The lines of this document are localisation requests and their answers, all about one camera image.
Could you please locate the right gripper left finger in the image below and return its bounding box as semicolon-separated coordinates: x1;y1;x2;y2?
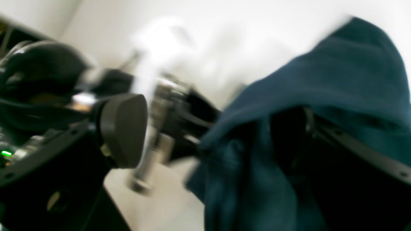
1;93;148;231

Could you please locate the dark blue t-shirt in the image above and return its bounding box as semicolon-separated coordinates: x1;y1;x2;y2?
187;17;410;231

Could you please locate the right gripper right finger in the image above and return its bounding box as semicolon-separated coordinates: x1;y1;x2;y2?
270;107;410;231

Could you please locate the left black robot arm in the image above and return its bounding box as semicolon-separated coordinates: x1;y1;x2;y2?
1;40;136;164

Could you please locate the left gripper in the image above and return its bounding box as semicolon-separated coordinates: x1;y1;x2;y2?
154;77;220;161

